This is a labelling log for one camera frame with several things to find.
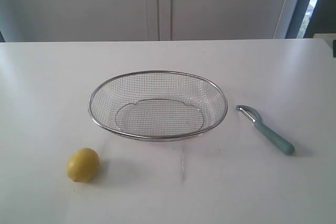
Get yellow lemon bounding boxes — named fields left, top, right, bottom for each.
left=66, top=147, right=99, bottom=183

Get teal handled vegetable peeler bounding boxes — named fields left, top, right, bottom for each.
left=236, top=105, right=295, bottom=155

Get white cabinet doors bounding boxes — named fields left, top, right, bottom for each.
left=1, top=0, right=297, bottom=42

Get oval metal wire mesh basket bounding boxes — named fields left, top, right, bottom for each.
left=88, top=70, right=228, bottom=142

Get window with grey frame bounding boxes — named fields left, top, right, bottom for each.
left=272, top=0, right=335, bottom=39

